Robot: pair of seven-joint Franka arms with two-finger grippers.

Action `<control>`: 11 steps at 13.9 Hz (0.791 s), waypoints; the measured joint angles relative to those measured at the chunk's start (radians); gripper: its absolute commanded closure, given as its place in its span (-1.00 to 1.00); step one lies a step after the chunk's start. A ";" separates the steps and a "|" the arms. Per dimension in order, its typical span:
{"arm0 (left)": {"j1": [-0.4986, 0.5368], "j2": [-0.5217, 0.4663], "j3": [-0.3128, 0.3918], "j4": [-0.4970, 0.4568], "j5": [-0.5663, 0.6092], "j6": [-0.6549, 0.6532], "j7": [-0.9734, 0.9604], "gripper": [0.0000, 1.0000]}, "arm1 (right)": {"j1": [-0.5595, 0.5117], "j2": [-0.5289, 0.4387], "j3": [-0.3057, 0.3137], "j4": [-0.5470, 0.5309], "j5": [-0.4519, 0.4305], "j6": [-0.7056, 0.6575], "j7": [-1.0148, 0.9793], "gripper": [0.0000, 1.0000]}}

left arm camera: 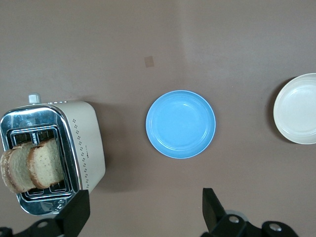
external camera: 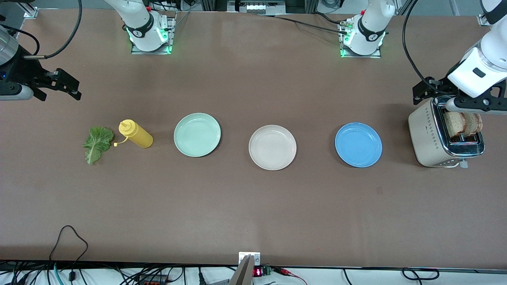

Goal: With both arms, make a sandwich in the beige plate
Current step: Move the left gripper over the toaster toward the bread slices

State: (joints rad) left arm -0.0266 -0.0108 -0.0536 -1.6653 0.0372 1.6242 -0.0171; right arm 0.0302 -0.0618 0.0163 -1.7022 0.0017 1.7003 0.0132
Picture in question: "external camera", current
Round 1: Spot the bread slice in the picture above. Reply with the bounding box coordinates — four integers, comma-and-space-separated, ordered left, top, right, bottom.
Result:
463, 112, 483, 137
443, 112, 468, 139

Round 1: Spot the green lettuce leaf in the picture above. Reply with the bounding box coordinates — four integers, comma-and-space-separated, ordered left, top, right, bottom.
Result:
82, 126, 115, 165

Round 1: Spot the yellow squeeze bottle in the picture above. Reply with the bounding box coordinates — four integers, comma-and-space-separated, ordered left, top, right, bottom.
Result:
114, 119, 154, 149

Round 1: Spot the blue plate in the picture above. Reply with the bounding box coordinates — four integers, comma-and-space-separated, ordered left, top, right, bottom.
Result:
335, 122, 383, 168

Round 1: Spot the light green plate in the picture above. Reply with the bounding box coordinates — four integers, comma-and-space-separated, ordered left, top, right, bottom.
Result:
173, 113, 221, 158

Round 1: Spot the beige plate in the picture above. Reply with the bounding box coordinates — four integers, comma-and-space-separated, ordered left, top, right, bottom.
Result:
248, 125, 297, 171

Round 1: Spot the beige chrome toaster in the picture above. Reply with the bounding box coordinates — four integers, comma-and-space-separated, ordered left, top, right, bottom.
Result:
408, 94, 486, 169

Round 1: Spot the grey equipment box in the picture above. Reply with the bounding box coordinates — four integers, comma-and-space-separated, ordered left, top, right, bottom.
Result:
227, 0, 286, 15

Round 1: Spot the grey metal bar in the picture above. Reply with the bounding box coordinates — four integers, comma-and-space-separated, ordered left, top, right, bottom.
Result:
229, 255, 254, 285

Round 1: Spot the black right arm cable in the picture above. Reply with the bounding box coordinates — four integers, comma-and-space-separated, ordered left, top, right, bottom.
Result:
23, 0, 83, 59

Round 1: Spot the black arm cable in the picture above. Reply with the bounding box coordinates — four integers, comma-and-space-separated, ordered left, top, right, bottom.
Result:
23, 0, 83, 59
402, 0, 436, 86

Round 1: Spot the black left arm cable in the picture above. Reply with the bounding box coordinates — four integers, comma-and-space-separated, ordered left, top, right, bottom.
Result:
402, 0, 436, 86

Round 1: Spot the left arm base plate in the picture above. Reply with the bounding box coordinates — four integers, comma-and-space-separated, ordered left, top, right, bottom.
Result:
340, 20, 382, 59

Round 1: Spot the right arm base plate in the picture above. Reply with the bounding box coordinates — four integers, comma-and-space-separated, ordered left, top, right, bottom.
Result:
131, 12, 177, 55

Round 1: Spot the black cable across table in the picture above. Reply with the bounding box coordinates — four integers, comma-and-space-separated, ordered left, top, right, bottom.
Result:
257, 12, 349, 35

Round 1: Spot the thin black cable loop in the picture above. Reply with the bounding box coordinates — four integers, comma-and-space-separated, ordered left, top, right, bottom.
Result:
50, 226, 88, 262

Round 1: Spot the coiled black cable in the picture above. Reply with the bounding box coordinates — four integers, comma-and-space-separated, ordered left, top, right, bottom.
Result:
402, 268, 440, 281

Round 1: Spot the red clip cable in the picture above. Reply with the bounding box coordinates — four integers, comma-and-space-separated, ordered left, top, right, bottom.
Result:
273, 267, 309, 285

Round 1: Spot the silver mounting bracket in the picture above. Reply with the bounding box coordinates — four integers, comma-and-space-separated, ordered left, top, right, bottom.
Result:
238, 252, 261, 266

